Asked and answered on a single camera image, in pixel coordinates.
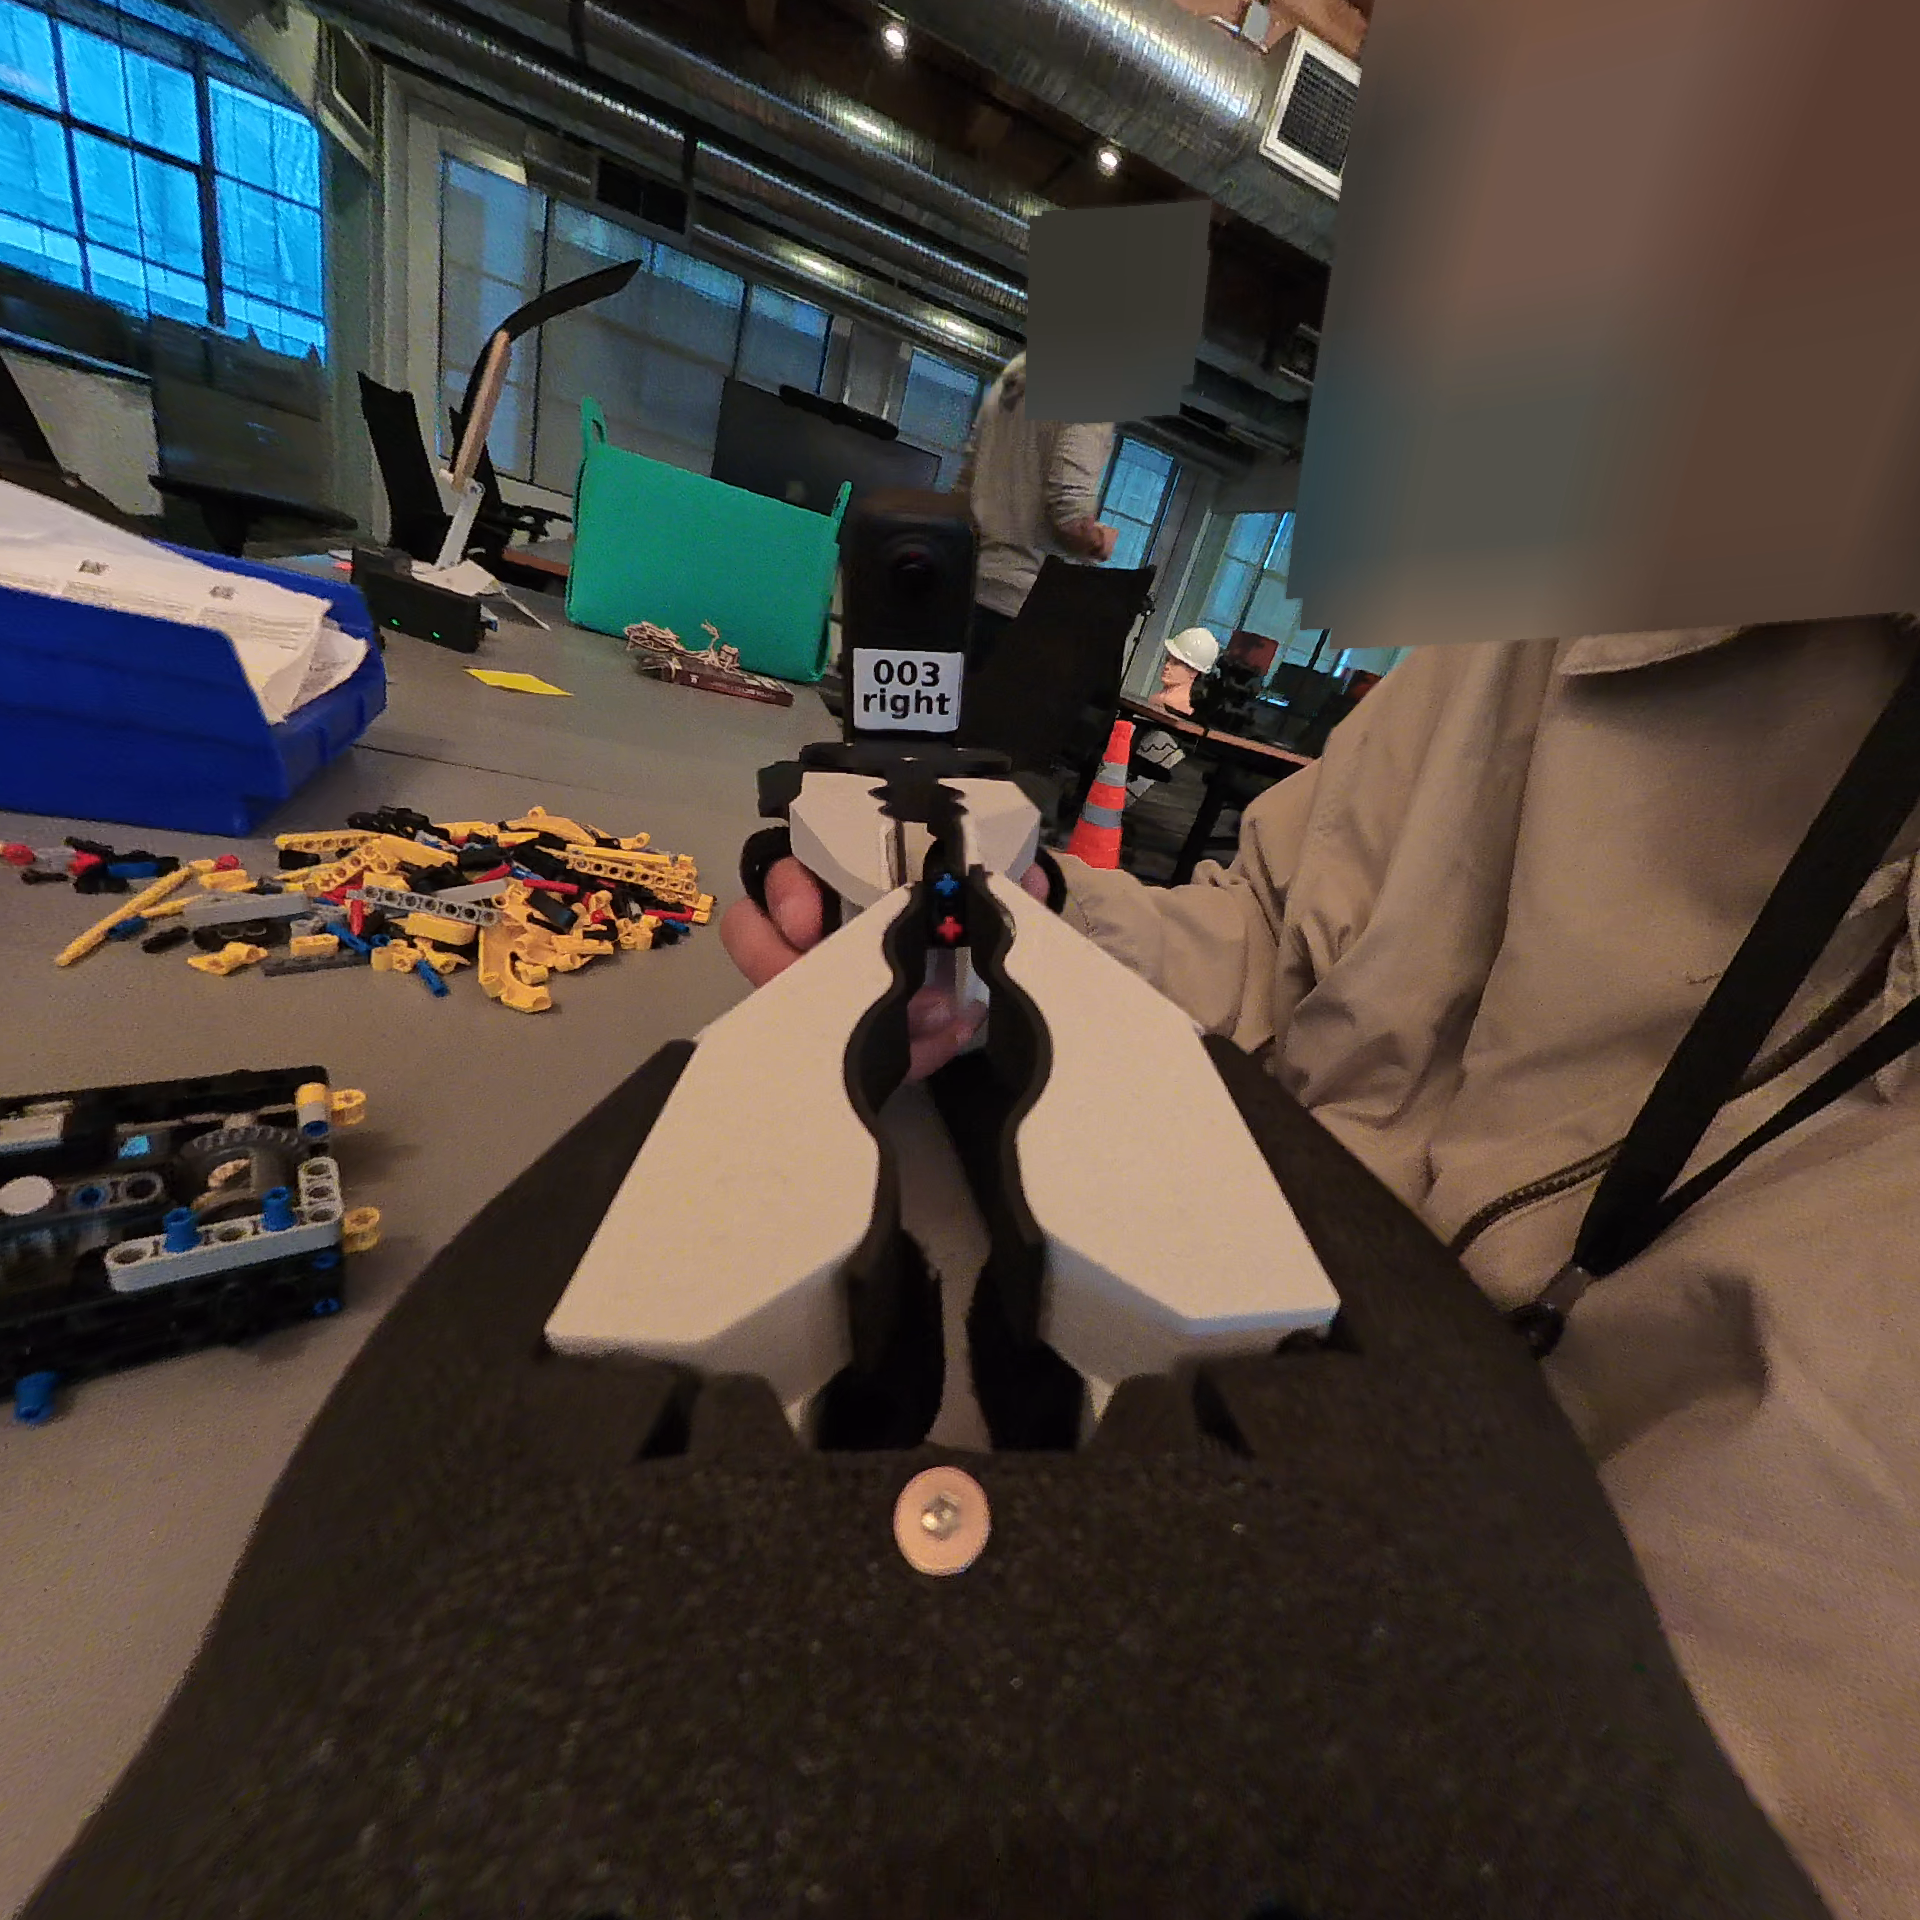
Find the dark wall monitor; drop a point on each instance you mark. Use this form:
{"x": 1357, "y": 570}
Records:
{"x": 779, "y": 442}

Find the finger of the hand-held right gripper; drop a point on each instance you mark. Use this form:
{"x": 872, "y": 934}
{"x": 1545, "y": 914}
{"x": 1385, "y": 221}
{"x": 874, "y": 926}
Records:
{"x": 849, "y": 838}
{"x": 1003, "y": 825}

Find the person's right hand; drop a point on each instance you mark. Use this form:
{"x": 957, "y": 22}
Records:
{"x": 779, "y": 938}

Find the orange traffic cone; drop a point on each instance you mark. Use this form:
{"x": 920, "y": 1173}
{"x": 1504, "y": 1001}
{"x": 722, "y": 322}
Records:
{"x": 1107, "y": 818}

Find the white desk lamp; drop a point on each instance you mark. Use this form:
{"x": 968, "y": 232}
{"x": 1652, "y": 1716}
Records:
{"x": 482, "y": 404}

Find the blue plastic bin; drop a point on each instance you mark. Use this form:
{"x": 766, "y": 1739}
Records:
{"x": 149, "y": 749}

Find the grey desk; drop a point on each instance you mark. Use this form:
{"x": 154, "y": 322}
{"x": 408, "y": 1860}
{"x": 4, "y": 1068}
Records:
{"x": 523, "y": 1141}

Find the pile of bricks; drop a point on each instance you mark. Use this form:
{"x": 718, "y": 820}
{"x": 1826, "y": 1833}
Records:
{"x": 493, "y": 900}

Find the small red blue pin piece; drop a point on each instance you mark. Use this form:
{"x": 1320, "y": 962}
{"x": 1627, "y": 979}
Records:
{"x": 949, "y": 931}

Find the black box with green light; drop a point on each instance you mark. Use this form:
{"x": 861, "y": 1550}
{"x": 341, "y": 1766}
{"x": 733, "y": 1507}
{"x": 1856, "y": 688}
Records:
{"x": 405, "y": 598}

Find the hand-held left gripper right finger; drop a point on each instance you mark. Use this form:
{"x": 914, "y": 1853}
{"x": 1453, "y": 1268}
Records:
{"x": 1185, "y": 1184}

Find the black brick car chassis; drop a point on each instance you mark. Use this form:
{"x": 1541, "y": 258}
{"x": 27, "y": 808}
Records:
{"x": 180, "y": 1200}

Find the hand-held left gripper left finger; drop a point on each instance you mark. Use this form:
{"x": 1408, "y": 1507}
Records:
{"x": 704, "y": 1200}

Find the person's right forearm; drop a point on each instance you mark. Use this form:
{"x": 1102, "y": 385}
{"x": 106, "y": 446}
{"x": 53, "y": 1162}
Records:
{"x": 1200, "y": 914}

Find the metal air duct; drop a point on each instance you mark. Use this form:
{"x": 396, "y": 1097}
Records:
{"x": 1141, "y": 76}

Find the wooden puzzle model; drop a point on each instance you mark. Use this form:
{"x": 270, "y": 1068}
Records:
{"x": 704, "y": 667}

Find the white hard hat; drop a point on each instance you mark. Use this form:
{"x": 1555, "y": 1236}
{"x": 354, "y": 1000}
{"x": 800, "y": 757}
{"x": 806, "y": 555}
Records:
{"x": 1195, "y": 646}

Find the person's beige jacket torso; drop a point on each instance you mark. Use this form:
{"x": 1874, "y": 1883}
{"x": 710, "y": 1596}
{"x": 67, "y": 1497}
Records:
{"x": 1800, "y": 1499}

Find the teal fabric bin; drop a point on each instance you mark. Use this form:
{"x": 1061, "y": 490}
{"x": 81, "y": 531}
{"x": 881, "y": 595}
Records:
{"x": 691, "y": 570}

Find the yellow paper sheet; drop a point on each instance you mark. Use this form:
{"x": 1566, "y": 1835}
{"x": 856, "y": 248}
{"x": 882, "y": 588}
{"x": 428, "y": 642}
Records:
{"x": 517, "y": 682}

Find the white printed paper sheets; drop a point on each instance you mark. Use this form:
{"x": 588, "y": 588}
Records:
{"x": 149, "y": 598}

